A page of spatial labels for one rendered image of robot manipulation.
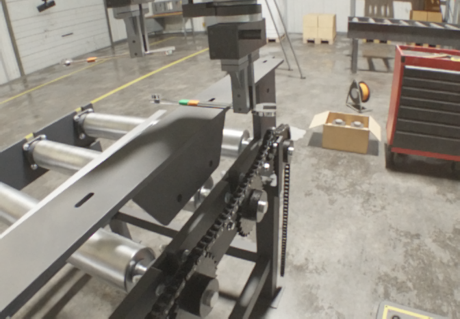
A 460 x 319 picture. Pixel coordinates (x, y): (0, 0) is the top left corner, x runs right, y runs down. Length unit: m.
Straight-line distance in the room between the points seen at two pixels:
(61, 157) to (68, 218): 0.84
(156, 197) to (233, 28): 0.30
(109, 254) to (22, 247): 0.35
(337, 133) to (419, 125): 0.74
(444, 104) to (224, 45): 2.18
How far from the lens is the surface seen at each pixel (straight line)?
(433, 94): 2.44
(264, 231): 1.24
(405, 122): 2.49
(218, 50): 0.45
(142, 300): 0.55
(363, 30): 5.31
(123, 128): 1.30
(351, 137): 2.77
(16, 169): 1.40
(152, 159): 0.41
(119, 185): 0.37
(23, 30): 10.58
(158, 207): 0.53
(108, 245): 0.68
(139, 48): 0.59
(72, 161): 1.13
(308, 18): 8.35
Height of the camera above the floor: 1.36
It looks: 28 degrees down
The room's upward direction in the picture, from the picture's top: 5 degrees counter-clockwise
